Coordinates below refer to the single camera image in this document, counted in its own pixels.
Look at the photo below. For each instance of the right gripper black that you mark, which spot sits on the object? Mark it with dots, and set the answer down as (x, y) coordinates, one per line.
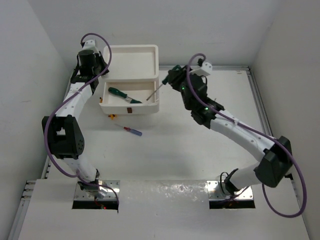
(177, 76)

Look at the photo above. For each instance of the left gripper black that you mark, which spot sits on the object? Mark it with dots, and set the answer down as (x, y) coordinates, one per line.
(96, 57)

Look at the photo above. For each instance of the long green screwdriver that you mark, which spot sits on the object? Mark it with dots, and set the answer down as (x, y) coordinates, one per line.
(117, 92)

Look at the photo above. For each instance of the small blue red screwdriver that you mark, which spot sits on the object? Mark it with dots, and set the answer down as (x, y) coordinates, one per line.
(130, 130)

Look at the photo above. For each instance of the white drawer container box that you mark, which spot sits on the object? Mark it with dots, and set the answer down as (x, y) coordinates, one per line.
(132, 63)

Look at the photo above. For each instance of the stubby green screwdriver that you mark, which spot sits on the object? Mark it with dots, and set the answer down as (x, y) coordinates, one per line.
(133, 101)

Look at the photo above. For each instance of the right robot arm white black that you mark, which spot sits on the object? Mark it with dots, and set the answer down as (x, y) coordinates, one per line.
(272, 158)

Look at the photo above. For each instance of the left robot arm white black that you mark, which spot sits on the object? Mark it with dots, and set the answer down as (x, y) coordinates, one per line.
(63, 137)

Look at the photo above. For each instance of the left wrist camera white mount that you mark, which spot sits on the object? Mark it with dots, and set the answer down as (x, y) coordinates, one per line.
(90, 45)

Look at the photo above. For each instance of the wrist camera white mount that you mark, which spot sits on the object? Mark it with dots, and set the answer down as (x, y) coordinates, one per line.
(205, 69)
(90, 45)

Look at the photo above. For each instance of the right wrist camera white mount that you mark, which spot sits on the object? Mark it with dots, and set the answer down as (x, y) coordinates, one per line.
(205, 69)

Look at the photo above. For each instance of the aluminium frame rail right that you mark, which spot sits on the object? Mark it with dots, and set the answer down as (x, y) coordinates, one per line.
(266, 128)

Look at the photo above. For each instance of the aluminium frame rail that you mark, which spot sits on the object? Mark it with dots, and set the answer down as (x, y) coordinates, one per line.
(25, 199)
(266, 128)

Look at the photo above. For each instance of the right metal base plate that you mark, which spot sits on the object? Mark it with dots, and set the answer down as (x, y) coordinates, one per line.
(215, 193)

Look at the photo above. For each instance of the metal base plate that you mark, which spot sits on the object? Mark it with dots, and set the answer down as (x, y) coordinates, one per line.
(104, 192)
(215, 193)

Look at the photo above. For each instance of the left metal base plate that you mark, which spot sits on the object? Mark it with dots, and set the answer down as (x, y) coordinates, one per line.
(104, 192)

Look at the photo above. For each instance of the aluminium frame rail left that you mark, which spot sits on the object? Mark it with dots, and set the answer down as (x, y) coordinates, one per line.
(25, 199)

